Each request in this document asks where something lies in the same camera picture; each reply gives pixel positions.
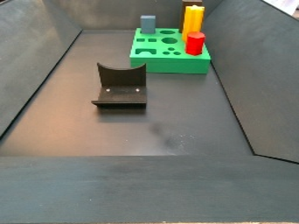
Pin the yellow star block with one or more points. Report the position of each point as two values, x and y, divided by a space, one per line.
192 20

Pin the red cylinder block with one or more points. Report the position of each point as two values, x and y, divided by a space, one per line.
195 41

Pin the black curved fixture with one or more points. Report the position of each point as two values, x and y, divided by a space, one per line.
121 86

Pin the brown arch block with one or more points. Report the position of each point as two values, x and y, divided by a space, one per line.
184 4

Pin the green shape sorter base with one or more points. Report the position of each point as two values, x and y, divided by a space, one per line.
160 51

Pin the blue square block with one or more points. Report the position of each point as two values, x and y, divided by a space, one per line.
147 23

